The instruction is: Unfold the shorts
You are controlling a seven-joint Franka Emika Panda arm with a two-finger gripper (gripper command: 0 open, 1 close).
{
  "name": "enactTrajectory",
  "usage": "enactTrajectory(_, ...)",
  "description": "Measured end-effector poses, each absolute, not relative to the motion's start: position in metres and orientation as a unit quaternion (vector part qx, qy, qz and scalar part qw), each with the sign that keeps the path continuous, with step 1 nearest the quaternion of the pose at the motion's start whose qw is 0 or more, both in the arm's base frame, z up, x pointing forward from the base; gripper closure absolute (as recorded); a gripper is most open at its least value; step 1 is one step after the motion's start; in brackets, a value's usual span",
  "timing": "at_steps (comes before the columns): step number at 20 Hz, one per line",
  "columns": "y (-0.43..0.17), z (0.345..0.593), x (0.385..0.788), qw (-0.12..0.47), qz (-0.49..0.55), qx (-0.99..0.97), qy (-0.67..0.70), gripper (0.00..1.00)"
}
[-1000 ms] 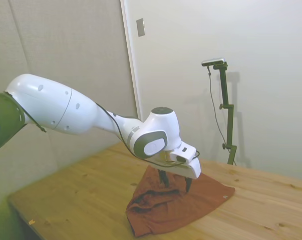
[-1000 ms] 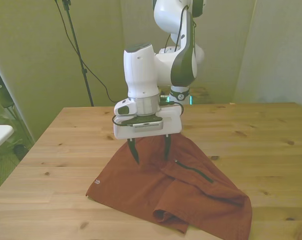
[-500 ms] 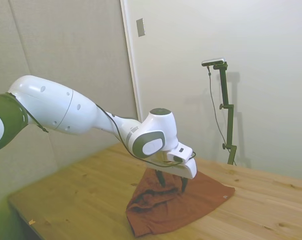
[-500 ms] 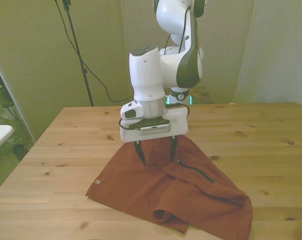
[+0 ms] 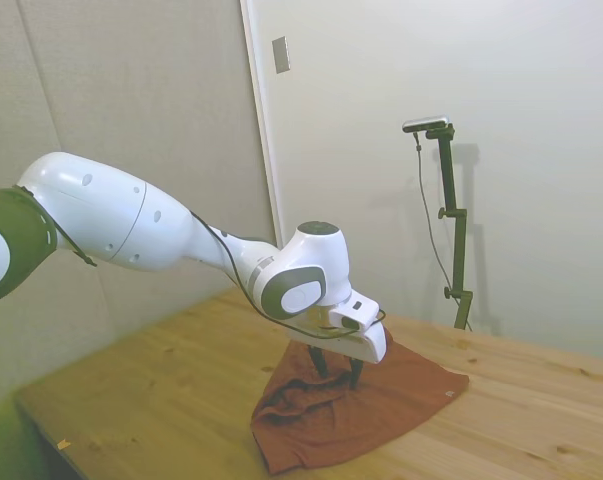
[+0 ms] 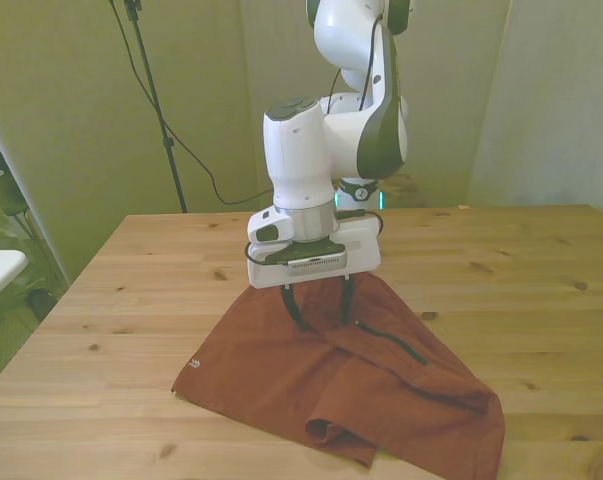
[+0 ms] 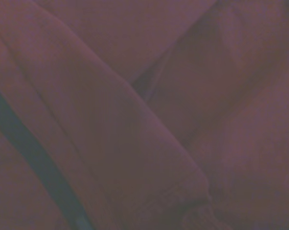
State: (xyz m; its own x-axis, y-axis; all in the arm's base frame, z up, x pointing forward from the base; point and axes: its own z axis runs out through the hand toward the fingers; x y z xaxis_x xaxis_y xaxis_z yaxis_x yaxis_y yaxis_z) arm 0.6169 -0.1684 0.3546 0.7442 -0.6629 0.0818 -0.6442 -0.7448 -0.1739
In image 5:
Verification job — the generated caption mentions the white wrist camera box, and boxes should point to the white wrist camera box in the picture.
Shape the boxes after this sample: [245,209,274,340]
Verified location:
[328,294,383,333]

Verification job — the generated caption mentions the rust red shorts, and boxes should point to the rust red shorts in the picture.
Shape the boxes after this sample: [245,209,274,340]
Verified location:
[250,329,471,476]

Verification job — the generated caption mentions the thin grey camera cable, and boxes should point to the thin grey camera cable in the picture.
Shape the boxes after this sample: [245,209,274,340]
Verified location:
[413,130,457,290]

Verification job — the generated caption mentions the grey wall plate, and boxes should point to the grey wall plate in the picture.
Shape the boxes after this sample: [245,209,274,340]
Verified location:
[272,35,292,75]

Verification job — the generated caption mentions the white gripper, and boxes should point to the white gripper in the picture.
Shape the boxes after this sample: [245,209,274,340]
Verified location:
[292,304,388,391]

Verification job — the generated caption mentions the dark camera stand arm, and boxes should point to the dark camera stand arm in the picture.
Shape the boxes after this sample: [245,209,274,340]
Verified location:
[424,124,475,331]

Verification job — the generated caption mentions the white door frame trim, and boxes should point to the white door frame trim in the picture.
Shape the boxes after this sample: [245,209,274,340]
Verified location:
[238,0,294,251]

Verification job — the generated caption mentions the grey exterior camera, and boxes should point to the grey exterior camera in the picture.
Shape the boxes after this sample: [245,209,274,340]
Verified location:
[402,115,452,134]

